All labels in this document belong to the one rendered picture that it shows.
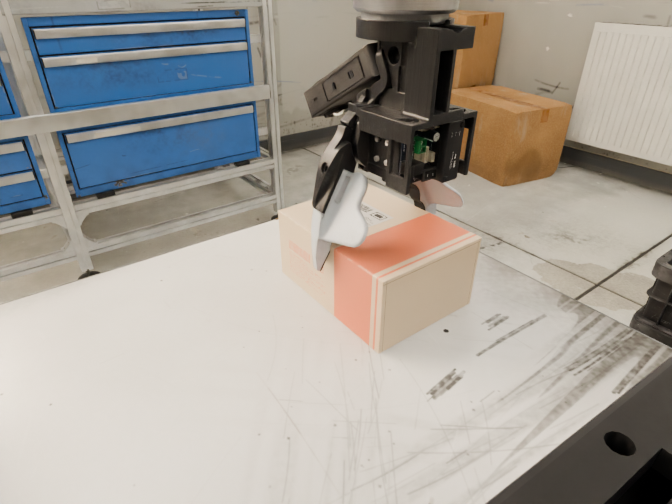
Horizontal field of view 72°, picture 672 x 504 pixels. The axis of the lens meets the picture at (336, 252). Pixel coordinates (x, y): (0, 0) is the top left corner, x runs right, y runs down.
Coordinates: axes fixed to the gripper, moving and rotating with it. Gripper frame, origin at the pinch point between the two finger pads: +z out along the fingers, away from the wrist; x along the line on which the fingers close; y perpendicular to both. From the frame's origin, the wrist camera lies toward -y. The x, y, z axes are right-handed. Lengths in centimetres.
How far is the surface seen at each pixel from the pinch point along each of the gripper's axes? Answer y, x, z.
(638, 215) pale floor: -42, 208, 75
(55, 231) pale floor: -191, -19, 76
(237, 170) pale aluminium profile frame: -140, 49, 47
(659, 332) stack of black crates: 15, 50, 27
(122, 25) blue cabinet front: -141, 16, -9
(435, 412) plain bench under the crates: 15.2, -6.7, 5.2
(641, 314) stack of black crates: 11, 52, 26
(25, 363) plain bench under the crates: -8.8, -30.4, 5.4
